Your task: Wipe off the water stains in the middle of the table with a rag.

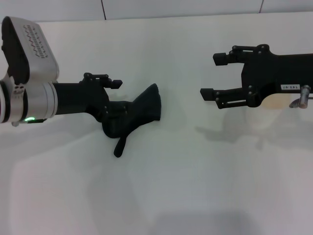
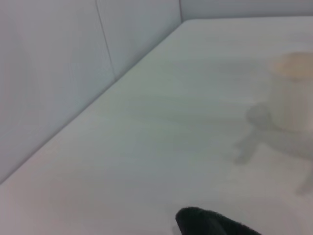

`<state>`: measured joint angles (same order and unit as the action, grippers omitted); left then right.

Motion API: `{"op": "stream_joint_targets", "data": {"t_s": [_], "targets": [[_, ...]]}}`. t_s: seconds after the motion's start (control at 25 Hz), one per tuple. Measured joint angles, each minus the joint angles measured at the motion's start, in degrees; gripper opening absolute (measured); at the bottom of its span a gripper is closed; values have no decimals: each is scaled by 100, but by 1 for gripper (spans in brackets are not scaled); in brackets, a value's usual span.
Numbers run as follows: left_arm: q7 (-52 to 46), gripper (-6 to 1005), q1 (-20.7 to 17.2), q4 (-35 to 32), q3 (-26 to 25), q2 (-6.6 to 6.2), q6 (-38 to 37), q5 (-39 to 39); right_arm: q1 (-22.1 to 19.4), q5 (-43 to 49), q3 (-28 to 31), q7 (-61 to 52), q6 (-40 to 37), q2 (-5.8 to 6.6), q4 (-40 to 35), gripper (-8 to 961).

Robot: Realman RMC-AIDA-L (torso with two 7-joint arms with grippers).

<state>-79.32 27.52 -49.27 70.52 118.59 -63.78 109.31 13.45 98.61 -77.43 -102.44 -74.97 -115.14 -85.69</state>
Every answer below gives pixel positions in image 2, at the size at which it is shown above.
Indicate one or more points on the white paper cup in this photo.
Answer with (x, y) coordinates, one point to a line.
(293, 93)

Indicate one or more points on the dark blue rag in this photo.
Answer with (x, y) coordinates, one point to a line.
(207, 222)

